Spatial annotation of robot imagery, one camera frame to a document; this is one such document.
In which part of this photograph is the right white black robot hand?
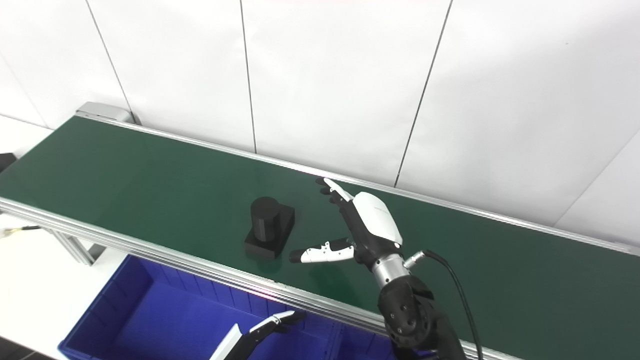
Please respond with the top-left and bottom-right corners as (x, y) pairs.
(289, 177), (405, 268)

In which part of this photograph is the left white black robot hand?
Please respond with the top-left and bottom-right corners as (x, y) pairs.
(209, 310), (307, 360)

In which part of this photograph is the black block part with cylinder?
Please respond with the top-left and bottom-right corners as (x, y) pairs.
(244, 196), (296, 260)

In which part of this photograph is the blue plastic bin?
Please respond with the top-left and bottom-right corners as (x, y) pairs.
(57, 254), (342, 360)
(330, 320), (401, 360)

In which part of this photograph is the aluminium conveyor leg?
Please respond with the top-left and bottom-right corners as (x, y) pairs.
(47, 227), (107, 266)

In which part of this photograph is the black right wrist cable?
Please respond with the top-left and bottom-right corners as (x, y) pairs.
(404, 250), (485, 360)

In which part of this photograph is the green conveyor belt aluminium frame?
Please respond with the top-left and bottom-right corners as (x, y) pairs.
(0, 112), (640, 360)

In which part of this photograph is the yellow tipped cable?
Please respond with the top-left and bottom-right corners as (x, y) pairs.
(0, 225), (42, 240)

